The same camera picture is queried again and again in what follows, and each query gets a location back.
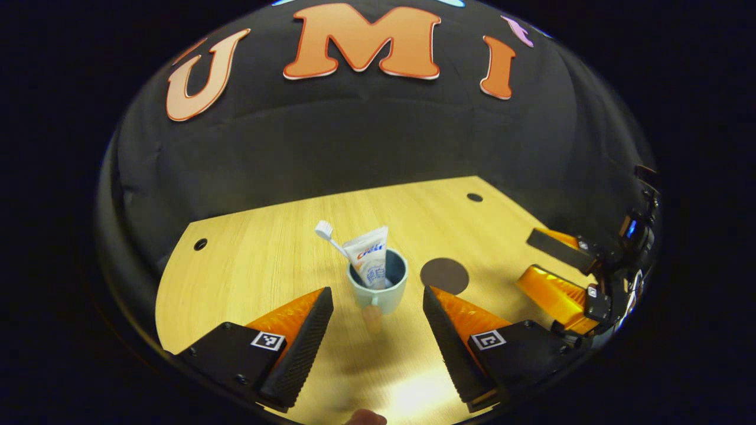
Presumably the wooden desktop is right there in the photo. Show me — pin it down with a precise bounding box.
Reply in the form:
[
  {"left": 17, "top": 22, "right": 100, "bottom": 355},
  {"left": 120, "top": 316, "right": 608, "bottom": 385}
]
[{"left": 155, "top": 175, "right": 597, "bottom": 425}]

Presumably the light blue cup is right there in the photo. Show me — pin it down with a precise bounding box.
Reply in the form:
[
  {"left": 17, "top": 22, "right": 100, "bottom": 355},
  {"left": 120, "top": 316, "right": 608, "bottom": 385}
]
[{"left": 347, "top": 248, "right": 409, "bottom": 334}]

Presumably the dark round coaster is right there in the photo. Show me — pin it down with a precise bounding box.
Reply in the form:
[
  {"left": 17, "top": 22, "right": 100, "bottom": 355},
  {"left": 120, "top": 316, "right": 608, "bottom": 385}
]
[{"left": 420, "top": 258, "right": 470, "bottom": 296}]

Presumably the white toothpaste tube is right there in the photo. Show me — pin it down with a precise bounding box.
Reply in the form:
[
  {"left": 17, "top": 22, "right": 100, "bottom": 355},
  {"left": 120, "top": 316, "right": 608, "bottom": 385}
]
[{"left": 343, "top": 227, "right": 389, "bottom": 290}]

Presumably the white toothbrush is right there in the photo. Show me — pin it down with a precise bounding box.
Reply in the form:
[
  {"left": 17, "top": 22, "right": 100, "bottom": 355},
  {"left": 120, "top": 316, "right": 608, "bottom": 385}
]
[{"left": 315, "top": 221, "right": 352, "bottom": 260}]

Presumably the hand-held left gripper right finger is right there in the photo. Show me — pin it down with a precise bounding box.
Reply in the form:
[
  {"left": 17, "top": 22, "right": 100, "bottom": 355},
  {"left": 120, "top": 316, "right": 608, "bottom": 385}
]
[{"left": 422, "top": 286, "right": 591, "bottom": 414}]

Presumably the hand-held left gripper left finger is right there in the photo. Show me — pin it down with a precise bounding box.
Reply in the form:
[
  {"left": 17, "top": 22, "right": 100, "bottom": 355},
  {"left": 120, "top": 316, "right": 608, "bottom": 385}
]
[{"left": 174, "top": 287, "right": 335, "bottom": 414}]

